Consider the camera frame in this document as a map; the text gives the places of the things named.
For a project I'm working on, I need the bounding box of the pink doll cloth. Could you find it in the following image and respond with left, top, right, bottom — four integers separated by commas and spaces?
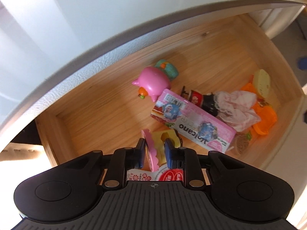
216, 90, 262, 133

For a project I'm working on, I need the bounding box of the pink pig toy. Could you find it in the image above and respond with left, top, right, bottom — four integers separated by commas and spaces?
131, 67, 171, 102

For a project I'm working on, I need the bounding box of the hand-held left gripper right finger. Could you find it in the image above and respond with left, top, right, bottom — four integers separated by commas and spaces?
164, 138, 250, 189

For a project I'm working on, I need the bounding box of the pink printed box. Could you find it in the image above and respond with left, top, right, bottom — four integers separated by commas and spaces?
151, 89, 237, 154

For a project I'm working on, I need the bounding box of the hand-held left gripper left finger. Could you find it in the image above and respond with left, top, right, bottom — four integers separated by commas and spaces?
58, 138, 146, 189

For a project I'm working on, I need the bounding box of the small doll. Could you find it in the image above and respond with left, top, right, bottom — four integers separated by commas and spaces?
180, 86, 224, 117

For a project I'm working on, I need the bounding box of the orange toy pumpkin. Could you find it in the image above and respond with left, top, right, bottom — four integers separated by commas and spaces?
249, 102, 277, 137

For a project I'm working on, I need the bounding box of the brown toy burger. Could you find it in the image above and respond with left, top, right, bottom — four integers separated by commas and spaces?
231, 132, 253, 156

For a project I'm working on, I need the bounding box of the yellow toy cheese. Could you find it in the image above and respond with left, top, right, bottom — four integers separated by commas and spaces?
253, 69, 271, 99

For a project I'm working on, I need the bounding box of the wooden drawer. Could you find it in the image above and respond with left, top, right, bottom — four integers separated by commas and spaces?
35, 13, 307, 173

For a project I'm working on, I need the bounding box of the teal toy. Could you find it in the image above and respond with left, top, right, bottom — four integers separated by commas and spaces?
153, 59, 180, 81

